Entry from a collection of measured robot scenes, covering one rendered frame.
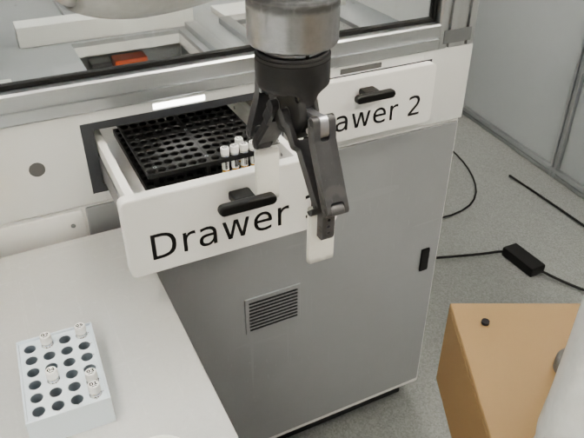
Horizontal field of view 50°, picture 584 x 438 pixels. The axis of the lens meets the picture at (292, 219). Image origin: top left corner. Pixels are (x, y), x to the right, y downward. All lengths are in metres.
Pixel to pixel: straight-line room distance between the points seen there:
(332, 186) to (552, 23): 2.23
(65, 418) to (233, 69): 0.54
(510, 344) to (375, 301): 0.77
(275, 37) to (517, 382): 0.38
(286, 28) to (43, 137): 0.47
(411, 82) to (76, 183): 0.58
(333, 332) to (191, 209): 0.69
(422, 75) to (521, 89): 1.81
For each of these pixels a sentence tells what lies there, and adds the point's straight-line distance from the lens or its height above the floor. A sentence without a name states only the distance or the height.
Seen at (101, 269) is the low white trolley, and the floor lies 0.76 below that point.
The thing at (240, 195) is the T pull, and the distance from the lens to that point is 0.77.
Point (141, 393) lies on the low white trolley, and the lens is 0.75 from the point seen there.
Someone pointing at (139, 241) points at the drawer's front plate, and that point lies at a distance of 0.78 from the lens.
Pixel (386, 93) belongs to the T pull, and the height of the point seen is 0.91.
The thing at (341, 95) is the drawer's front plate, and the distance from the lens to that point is 1.06.
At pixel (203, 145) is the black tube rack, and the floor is 0.90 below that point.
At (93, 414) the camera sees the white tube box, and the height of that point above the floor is 0.78.
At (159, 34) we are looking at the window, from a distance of 0.94.
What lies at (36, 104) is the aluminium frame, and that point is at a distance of 0.93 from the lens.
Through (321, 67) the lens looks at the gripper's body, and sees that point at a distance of 0.61.
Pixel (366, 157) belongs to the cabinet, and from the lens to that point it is 1.17.
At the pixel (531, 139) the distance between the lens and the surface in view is 2.92.
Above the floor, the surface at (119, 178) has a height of 0.89.
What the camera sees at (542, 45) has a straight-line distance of 2.82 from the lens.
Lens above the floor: 1.32
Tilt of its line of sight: 34 degrees down
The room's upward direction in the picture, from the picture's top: straight up
